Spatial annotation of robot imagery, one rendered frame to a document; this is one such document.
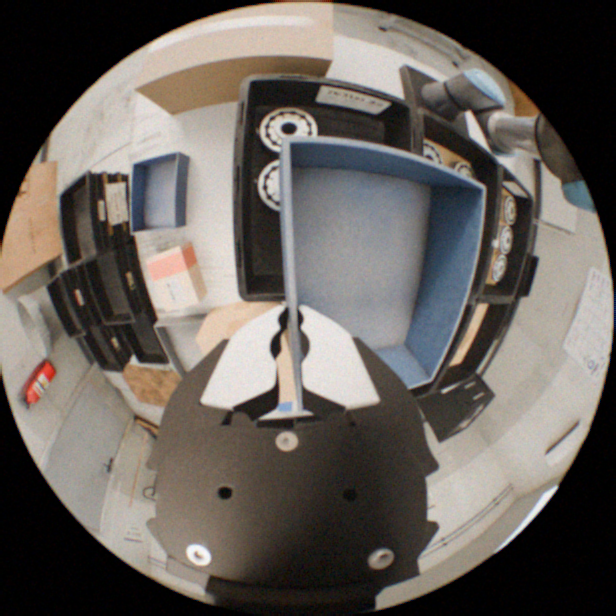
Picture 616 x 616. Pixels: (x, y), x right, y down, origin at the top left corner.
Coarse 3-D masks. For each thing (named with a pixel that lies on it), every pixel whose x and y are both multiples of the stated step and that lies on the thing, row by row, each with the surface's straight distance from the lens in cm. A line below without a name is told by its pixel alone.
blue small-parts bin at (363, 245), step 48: (288, 144) 10; (336, 144) 11; (288, 192) 10; (336, 192) 17; (384, 192) 19; (432, 192) 22; (480, 192) 18; (288, 240) 10; (336, 240) 17; (384, 240) 19; (432, 240) 22; (480, 240) 18; (288, 288) 11; (336, 288) 19; (384, 288) 21; (432, 288) 22; (384, 336) 24; (432, 336) 22
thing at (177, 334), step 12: (156, 324) 71; (168, 324) 67; (180, 324) 65; (192, 324) 69; (168, 336) 77; (180, 336) 74; (192, 336) 72; (168, 348) 77; (180, 348) 78; (192, 348) 76; (180, 360) 83; (192, 360) 80; (180, 372) 83
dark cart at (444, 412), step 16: (464, 384) 212; (480, 384) 224; (416, 400) 248; (432, 400) 225; (448, 400) 206; (464, 400) 198; (480, 400) 206; (432, 416) 231; (448, 416) 212; (464, 416) 196; (448, 432) 218
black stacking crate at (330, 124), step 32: (256, 96) 43; (288, 96) 43; (256, 128) 44; (320, 128) 45; (352, 128) 47; (384, 128) 50; (256, 160) 42; (256, 192) 41; (256, 224) 41; (256, 256) 42; (256, 288) 36
